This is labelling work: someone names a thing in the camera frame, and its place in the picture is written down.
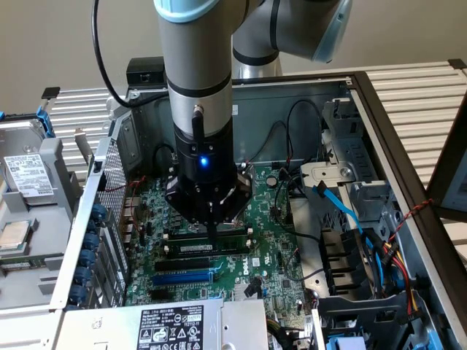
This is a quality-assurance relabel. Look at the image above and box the silver power supply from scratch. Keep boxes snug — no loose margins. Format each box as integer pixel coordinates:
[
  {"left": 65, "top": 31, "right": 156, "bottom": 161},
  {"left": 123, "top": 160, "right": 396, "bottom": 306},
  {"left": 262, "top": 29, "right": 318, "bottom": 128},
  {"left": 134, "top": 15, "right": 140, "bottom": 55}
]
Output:
[{"left": 54, "top": 297, "right": 269, "bottom": 350}]

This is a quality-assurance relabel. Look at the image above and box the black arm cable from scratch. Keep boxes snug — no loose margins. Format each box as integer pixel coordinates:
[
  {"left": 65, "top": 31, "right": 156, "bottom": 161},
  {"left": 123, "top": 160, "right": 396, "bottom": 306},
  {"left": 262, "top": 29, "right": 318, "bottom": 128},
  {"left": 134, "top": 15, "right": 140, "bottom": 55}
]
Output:
[{"left": 90, "top": 0, "right": 172, "bottom": 109}]

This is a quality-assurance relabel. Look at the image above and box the blue slot retainer clip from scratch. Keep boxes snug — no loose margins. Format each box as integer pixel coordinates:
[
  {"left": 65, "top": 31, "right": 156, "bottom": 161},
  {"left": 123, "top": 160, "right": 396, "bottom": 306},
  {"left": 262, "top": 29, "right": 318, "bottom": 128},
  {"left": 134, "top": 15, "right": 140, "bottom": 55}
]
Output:
[
  {"left": 78, "top": 268, "right": 98, "bottom": 289},
  {"left": 71, "top": 284, "right": 92, "bottom": 306},
  {"left": 90, "top": 203, "right": 107, "bottom": 223},
  {"left": 86, "top": 228, "right": 105, "bottom": 249},
  {"left": 82, "top": 249, "right": 101, "bottom": 269}
]

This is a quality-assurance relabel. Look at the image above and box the silver drive latch bracket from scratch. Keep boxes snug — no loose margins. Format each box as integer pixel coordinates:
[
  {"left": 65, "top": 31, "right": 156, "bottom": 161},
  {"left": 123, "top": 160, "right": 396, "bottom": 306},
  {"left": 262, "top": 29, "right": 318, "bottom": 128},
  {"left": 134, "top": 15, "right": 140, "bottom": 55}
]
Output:
[{"left": 299, "top": 162, "right": 357, "bottom": 187}]

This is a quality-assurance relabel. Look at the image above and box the black box with port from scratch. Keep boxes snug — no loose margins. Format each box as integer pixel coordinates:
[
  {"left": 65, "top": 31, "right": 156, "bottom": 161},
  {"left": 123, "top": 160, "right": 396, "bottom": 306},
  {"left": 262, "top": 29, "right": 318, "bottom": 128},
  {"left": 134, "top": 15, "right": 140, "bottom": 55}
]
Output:
[{"left": 126, "top": 57, "right": 169, "bottom": 90}]

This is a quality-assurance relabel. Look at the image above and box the green computer motherboard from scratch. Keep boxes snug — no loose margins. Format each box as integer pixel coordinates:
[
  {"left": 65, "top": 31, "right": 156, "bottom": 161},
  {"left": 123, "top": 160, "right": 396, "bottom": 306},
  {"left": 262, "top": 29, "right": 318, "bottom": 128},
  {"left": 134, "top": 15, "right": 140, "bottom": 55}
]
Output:
[{"left": 49, "top": 69, "right": 467, "bottom": 350}]

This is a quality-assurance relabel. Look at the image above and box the blue plastic disk caddy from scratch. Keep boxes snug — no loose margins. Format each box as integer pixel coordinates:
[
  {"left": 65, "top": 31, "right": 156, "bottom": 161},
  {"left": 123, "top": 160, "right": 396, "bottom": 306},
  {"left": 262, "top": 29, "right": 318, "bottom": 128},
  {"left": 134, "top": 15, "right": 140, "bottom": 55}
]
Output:
[{"left": 0, "top": 107, "right": 56, "bottom": 141}]

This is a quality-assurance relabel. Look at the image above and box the RAM slot with white latches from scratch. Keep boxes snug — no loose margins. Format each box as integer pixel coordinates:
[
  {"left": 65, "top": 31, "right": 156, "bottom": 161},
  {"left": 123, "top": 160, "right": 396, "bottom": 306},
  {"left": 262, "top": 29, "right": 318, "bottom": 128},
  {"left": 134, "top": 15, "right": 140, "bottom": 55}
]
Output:
[{"left": 168, "top": 231, "right": 253, "bottom": 242}]

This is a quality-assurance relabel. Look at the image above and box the black plastic fan shroud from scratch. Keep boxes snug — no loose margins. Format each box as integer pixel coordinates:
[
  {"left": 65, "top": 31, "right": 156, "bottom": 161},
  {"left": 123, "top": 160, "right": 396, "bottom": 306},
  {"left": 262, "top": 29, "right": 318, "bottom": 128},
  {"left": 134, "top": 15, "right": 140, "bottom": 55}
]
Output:
[{"left": 319, "top": 226, "right": 379, "bottom": 298}]

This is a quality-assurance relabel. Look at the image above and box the silver hard disk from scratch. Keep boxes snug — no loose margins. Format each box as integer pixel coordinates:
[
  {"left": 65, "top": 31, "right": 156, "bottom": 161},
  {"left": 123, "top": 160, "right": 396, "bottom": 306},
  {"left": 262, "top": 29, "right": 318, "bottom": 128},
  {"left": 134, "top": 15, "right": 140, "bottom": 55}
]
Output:
[{"left": 0, "top": 118, "right": 61, "bottom": 207}]

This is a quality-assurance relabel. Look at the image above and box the green RAM stick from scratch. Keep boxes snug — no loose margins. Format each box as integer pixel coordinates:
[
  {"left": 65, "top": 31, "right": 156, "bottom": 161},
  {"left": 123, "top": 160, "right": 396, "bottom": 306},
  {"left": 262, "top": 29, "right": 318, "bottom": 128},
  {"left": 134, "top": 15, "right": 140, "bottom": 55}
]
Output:
[
  {"left": 0, "top": 256, "right": 49, "bottom": 271},
  {"left": 164, "top": 241, "right": 252, "bottom": 256}
]

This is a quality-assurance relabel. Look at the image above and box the metal disk bay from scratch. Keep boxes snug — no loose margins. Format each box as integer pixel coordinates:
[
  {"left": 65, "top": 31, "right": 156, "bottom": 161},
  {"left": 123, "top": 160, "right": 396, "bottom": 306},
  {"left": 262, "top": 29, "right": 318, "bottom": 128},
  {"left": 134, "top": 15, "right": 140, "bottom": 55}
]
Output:
[{"left": 320, "top": 96, "right": 395, "bottom": 227}]

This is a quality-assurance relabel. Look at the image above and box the long black expansion slot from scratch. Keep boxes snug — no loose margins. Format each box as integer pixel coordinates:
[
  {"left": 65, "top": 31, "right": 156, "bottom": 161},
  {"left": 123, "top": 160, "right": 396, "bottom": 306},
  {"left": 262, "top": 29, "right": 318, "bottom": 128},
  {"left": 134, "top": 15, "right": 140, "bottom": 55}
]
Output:
[{"left": 153, "top": 256, "right": 212, "bottom": 273}]

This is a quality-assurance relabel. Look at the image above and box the dark framed panel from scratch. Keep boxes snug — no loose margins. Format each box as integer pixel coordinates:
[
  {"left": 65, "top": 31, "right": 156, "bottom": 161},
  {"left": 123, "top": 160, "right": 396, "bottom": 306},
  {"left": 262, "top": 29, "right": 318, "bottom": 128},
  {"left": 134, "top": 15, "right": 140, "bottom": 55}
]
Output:
[{"left": 425, "top": 89, "right": 467, "bottom": 222}]

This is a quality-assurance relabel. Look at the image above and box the power supply wire bundle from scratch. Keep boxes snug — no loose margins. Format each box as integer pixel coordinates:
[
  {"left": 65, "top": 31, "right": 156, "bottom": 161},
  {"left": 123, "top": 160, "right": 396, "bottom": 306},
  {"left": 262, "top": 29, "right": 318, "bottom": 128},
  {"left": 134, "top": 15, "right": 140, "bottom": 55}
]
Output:
[{"left": 266, "top": 316, "right": 313, "bottom": 350}]

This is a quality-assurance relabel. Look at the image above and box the silver CPU chip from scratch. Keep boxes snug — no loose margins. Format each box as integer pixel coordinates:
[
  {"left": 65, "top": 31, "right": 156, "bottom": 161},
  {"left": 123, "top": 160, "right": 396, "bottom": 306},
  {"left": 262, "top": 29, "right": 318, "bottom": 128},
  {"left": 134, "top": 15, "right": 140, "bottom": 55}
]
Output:
[{"left": 0, "top": 219, "right": 33, "bottom": 255}]

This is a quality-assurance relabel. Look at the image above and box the blue disk wire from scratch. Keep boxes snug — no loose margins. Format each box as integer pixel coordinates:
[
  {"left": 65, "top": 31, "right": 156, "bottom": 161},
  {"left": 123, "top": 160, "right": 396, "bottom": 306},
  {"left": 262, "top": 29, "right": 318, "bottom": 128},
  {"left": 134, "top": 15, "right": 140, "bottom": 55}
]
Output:
[{"left": 312, "top": 180, "right": 380, "bottom": 256}]

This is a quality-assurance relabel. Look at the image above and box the blue plastic part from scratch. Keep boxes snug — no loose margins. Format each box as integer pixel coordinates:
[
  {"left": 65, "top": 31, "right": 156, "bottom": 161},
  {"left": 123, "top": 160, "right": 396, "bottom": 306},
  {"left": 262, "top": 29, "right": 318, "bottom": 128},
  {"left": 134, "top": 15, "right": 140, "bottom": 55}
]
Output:
[{"left": 326, "top": 335, "right": 370, "bottom": 350}]

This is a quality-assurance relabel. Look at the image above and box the coloured power wire bundle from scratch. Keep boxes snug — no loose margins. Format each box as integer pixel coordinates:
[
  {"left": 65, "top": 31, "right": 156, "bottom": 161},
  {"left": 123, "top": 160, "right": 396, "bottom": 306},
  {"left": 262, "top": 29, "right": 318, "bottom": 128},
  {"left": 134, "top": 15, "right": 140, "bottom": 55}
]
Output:
[{"left": 364, "top": 233, "right": 424, "bottom": 322}]

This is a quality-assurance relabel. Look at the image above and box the red black twisted wire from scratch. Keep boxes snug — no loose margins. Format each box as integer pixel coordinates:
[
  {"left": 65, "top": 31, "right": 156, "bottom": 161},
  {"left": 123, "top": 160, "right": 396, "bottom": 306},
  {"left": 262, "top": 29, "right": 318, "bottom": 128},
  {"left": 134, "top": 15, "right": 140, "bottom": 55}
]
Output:
[
  {"left": 104, "top": 176, "right": 147, "bottom": 194},
  {"left": 386, "top": 198, "right": 436, "bottom": 244}
]

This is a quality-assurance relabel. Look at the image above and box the silver finned heat sink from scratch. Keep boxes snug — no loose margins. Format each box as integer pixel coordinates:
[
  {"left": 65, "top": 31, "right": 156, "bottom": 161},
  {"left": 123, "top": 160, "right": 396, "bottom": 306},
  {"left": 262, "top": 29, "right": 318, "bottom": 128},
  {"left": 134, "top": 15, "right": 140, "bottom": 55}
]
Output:
[{"left": 233, "top": 283, "right": 256, "bottom": 302}]

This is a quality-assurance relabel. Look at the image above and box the blue expansion slot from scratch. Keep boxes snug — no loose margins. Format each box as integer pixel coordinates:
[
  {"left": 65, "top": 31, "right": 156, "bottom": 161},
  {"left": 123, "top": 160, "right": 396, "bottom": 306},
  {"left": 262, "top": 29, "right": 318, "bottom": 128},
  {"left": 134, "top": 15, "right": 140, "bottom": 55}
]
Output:
[{"left": 152, "top": 268, "right": 220, "bottom": 287}]

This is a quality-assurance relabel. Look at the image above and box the black looped wire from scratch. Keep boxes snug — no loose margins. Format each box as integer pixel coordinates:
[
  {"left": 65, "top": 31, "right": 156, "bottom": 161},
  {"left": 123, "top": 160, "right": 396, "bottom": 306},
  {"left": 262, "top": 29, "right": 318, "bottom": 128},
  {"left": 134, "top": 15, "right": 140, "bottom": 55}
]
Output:
[{"left": 286, "top": 100, "right": 324, "bottom": 165}]

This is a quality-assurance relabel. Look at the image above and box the black camera cable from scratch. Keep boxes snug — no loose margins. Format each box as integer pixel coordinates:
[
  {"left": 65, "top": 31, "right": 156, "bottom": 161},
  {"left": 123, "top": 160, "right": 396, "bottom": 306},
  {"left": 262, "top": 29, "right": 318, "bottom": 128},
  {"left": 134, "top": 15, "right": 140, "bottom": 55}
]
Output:
[{"left": 153, "top": 144, "right": 180, "bottom": 172}]

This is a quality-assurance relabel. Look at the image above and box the grey parts rack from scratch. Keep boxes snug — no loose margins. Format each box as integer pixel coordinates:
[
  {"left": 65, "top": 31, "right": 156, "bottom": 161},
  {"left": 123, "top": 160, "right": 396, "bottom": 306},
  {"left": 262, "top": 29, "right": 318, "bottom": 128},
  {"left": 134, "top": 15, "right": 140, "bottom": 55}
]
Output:
[{"left": 0, "top": 136, "right": 87, "bottom": 311}]

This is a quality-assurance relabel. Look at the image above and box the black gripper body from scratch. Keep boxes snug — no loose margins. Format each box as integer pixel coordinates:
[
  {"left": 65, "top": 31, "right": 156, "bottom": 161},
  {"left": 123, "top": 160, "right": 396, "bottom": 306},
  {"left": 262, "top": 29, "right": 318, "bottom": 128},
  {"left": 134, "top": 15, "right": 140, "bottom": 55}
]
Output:
[{"left": 163, "top": 125, "right": 239, "bottom": 225}]

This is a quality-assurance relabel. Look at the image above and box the silver metal bracket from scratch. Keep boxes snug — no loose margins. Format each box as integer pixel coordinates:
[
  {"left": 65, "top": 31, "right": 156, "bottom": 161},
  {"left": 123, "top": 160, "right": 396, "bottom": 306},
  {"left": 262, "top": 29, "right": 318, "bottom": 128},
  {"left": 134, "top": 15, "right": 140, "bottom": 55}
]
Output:
[{"left": 74, "top": 127, "right": 93, "bottom": 166}]

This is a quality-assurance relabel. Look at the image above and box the black cable plug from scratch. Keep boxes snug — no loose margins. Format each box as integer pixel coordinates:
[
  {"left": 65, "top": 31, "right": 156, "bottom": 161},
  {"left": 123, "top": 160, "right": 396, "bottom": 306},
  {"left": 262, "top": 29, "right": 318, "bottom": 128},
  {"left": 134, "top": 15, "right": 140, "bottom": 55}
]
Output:
[{"left": 192, "top": 104, "right": 206, "bottom": 154}]

